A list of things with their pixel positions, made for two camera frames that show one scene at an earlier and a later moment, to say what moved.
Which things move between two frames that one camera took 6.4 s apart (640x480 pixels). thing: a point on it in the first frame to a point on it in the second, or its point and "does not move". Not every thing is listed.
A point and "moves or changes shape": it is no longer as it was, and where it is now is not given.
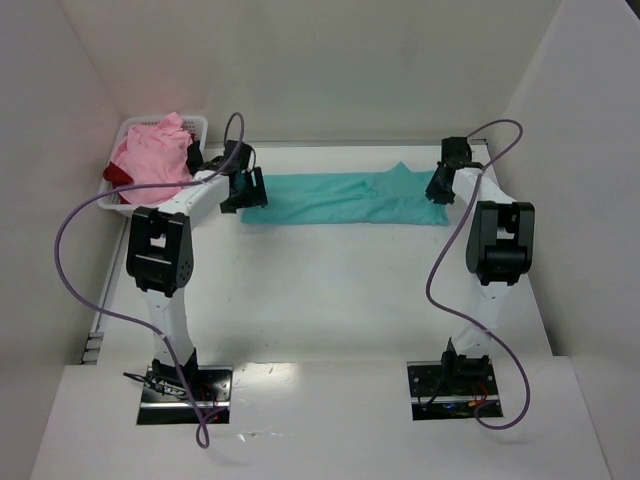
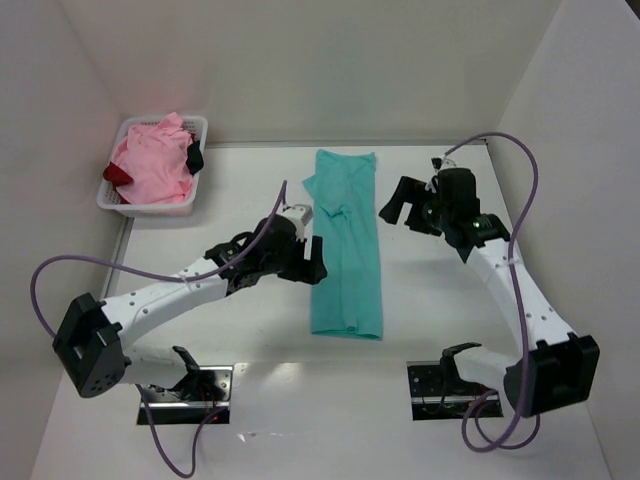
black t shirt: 194,159 does not move
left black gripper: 248,190 to 298,258
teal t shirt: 389,197 moves or changes shape
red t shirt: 116,176 does not move
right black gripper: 440,185 to 416,208
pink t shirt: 155,154 does not move
